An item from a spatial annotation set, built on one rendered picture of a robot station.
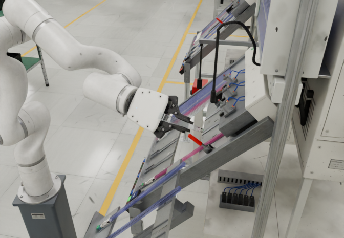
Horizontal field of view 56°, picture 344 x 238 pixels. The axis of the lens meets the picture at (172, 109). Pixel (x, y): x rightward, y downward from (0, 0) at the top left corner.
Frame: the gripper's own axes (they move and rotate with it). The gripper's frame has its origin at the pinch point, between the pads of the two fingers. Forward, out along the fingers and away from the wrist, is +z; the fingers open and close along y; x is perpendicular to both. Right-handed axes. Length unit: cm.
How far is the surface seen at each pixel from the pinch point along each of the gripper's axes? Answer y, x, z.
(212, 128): 2, 53, -9
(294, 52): 29.0, 12.9, 16.3
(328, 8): 40.9, 9.2, 20.5
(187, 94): 21, 169, -77
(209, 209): -33, 74, -3
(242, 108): 12.3, 34.4, 3.7
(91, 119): -35, 187, -171
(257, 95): 17.4, 29.0, 8.0
